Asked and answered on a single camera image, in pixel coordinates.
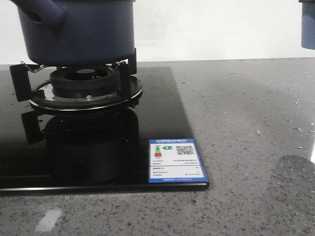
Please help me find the light blue ribbed cup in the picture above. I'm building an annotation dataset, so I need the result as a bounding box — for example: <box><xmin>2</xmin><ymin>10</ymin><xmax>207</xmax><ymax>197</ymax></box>
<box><xmin>299</xmin><ymin>0</ymin><xmax>315</xmax><ymax>50</ymax></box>

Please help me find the black metal pot support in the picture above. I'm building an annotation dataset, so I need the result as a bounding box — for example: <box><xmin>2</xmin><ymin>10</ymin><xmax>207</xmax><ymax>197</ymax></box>
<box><xmin>9</xmin><ymin>53</ymin><xmax>142</xmax><ymax>112</ymax></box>

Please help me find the dark blue cooking pot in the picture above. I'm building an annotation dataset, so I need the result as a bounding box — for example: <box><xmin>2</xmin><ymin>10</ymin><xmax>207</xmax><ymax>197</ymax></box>
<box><xmin>13</xmin><ymin>0</ymin><xmax>135</xmax><ymax>66</ymax></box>

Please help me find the blue energy label sticker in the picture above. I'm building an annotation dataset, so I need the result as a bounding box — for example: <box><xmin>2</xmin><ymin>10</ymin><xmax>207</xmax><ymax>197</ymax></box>
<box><xmin>149</xmin><ymin>138</ymin><xmax>208</xmax><ymax>183</ymax></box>

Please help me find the black round gas burner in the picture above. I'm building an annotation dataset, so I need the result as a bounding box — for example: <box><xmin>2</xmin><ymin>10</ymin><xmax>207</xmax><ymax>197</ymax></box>
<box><xmin>50</xmin><ymin>66</ymin><xmax>120</xmax><ymax>98</ymax></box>

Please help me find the black glass gas stove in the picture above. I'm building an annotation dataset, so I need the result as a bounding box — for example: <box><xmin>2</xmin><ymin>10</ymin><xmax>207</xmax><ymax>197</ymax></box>
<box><xmin>0</xmin><ymin>66</ymin><xmax>210</xmax><ymax>195</ymax></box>

